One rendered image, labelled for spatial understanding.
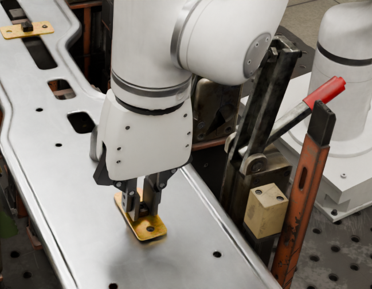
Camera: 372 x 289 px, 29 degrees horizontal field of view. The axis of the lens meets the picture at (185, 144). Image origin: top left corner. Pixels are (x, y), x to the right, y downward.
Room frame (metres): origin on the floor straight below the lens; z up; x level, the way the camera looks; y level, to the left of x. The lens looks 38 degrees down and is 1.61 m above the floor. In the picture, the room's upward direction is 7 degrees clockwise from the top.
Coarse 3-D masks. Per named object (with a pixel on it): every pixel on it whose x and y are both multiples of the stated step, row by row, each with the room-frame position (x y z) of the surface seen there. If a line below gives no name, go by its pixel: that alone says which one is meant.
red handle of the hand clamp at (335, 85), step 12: (324, 84) 0.75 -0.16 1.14; (336, 84) 0.75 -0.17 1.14; (312, 96) 0.74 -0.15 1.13; (324, 96) 0.74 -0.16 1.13; (300, 108) 0.73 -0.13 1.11; (312, 108) 0.73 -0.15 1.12; (276, 120) 0.73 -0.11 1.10; (288, 120) 0.72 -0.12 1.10; (300, 120) 0.73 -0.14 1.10; (276, 132) 0.71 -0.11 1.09; (240, 156) 0.70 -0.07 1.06
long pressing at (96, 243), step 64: (0, 0) 1.12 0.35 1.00; (64, 0) 1.15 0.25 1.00; (0, 64) 0.92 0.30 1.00; (64, 64) 0.94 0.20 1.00; (0, 128) 0.77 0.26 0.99; (64, 128) 0.78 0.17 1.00; (64, 192) 0.65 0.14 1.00; (192, 192) 0.68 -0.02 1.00; (64, 256) 0.55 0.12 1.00; (128, 256) 0.56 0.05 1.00; (192, 256) 0.57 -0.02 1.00; (256, 256) 0.58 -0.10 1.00
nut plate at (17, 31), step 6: (24, 24) 1.03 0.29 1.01; (30, 24) 1.03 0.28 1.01; (36, 24) 1.05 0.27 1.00; (42, 24) 1.05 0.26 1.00; (48, 24) 1.05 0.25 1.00; (0, 30) 1.02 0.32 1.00; (6, 30) 1.02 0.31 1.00; (12, 30) 1.02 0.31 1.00; (18, 30) 1.02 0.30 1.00; (24, 30) 1.02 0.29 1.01; (30, 30) 1.02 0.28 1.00; (36, 30) 1.03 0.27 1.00; (42, 30) 1.03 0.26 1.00; (48, 30) 1.03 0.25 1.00; (6, 36) 1.00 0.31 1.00; (12, 36) 1.00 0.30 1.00; (18, 36) 1.00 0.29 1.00; (24, 36) 1.01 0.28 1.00
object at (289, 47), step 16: (272, 48) 0.70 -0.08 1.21; (288, 48) 0.70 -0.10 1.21; (272, 64) 0.71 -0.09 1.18; (288, 64) 0.70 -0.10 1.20; (256, 80) 0.71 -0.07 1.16; (272, 80) 0.69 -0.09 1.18; (288, 80) 0.70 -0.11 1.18; (256, 96) 0.71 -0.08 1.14; (272, 96) 0.69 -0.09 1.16; (256, 112) 0.71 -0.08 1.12; (272, 112) 0.69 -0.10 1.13; (240, 128) 0.71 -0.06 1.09; (256, 128) 0.68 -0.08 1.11; (240, 144) 0.71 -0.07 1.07; (256, 144) 0.68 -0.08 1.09
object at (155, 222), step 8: (120, 192) 0.66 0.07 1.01; (120, 200) 0.64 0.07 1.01; (120, 208) 0.63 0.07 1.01; (144, 208) 0.63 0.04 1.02; (128, 216) 0.62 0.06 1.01; (144, 216) 0.62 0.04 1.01; (152, 216) 0.62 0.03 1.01; (136, 224) 0.61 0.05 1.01; (144, 224) 0.61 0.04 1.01; (152, 224) 0.61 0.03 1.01; (160, 224) 0.61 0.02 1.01; (136, 232) 0.59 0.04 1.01; (144, 232) 0.60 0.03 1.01; (152, 232) 0.60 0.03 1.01; (160, 232) 0.60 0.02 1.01
